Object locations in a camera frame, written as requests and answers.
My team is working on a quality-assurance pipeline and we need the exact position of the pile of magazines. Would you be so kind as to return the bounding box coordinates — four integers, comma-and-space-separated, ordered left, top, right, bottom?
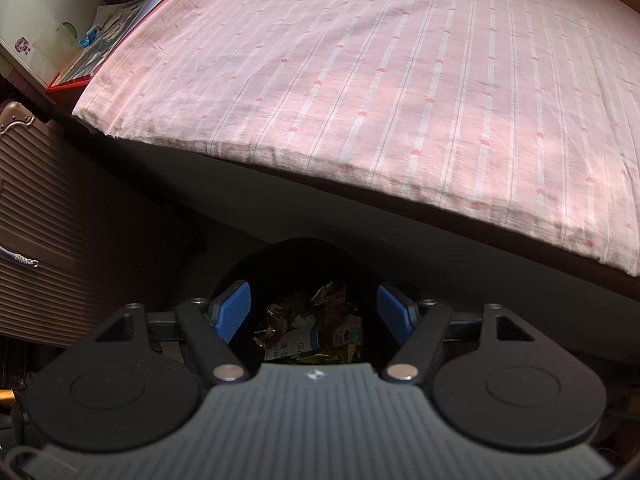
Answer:
46, 0, 177, 92

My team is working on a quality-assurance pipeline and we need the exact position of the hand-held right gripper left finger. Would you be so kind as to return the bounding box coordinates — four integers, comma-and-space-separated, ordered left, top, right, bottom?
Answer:
80, 280, 251, 383

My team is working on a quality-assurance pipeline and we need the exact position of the white cabinet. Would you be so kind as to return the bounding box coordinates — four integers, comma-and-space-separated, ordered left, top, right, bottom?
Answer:
0, 0, 107, 86

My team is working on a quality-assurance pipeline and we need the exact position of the white suitcase tag cord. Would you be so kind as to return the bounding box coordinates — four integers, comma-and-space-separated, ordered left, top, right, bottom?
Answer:
0, 246, 40, 269

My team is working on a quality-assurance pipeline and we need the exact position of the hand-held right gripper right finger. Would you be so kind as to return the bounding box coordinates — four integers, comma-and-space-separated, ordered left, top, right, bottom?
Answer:
377, 284, 548, 383

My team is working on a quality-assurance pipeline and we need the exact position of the pink striped bed sheet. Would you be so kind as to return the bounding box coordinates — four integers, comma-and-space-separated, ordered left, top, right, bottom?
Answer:
71, 0, 640, 277

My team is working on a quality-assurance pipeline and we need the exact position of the white and blue paper carton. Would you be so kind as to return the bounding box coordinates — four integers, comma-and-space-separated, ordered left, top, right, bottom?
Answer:
264, 324, 322, 362

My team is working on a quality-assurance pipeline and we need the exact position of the black lined trash bin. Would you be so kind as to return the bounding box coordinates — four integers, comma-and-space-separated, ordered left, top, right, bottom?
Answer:
210, 237, 423, 367

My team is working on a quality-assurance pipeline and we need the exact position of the ribbed pink suitcase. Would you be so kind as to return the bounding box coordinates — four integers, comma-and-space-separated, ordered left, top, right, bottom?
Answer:
0, 100, 201, 351

